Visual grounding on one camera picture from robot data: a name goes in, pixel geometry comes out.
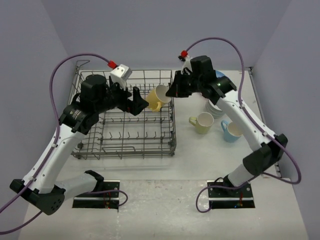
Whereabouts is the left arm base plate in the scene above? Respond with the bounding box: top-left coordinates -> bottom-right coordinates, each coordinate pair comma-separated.
72,180 -> 121,210

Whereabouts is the green mug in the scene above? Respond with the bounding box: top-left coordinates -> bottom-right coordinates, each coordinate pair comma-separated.
188,112 -> 214,135

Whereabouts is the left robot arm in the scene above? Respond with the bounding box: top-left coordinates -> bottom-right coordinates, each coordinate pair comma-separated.
10,74 -> 149,216

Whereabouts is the grey wire dish rack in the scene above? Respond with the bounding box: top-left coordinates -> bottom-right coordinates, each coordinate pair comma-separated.
68,60 -> 177,160

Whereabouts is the white bowl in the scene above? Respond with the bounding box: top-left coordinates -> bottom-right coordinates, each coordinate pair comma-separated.
206,99 -> 222,111
206,108 -> 225,119

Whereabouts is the yellow mug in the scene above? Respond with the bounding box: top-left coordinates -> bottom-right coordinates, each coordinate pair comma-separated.
145,84 -> 172,112

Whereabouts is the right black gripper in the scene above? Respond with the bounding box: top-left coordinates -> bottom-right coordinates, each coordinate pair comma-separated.
167,70 -> 204,98

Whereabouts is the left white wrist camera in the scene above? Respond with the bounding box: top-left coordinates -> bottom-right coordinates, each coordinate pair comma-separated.
109,64 -> 132,90

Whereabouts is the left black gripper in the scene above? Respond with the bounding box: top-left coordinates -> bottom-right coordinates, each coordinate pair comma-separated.
95,76 -> 149,115

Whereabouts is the blue plate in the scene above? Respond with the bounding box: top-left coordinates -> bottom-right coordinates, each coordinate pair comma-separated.
215,70 -> 228,78

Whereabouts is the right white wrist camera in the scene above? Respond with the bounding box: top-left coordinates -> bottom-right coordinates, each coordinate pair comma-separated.
178,54 -> 193,75

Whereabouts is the blue mug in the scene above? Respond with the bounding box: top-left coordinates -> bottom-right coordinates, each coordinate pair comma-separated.
220,120 -> 243,143

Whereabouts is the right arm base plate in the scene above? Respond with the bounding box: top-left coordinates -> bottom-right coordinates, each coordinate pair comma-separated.
207,179 -> 255,210

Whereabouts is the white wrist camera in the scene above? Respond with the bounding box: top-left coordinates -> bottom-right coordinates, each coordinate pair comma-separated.
109,64 -> 132,90
178,54 -> 193,75

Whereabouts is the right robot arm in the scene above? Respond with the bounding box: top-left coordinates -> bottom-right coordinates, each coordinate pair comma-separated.
166,55 -> 288,197

